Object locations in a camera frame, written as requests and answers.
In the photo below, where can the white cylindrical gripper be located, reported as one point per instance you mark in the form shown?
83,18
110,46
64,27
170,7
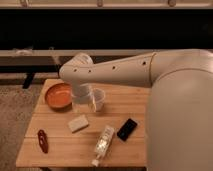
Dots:
80,105

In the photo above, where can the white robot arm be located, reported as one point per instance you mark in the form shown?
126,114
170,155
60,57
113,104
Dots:
179,113

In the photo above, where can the clear plastic bottle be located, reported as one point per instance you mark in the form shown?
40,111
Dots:
103,144

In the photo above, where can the red brown chili pepper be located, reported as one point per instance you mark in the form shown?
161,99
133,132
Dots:
43,142

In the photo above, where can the orange ceramic bowl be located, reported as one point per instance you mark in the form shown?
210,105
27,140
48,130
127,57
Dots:
58,96

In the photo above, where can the white sponge block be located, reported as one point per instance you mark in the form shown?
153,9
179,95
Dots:
78,123

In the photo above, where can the white horizontal rail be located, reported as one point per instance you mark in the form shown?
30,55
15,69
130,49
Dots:
46,57

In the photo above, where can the black smartphone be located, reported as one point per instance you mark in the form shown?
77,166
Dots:
127,128

